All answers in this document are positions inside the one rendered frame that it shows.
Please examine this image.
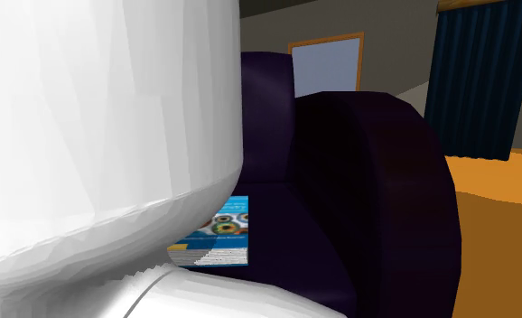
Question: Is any blue book with coloured circles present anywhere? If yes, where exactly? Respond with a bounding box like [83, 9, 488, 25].
[166, 195, 250, 268]

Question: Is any wooden framed door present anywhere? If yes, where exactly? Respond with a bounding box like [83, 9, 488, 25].
[287, 32, 366, 98]

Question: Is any dark purple sofa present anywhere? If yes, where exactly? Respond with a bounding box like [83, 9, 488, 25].
[190, 51, 462, 318]

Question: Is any dark blue curtain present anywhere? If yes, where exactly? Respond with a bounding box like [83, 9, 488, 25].
[424, 0, 522, 163]

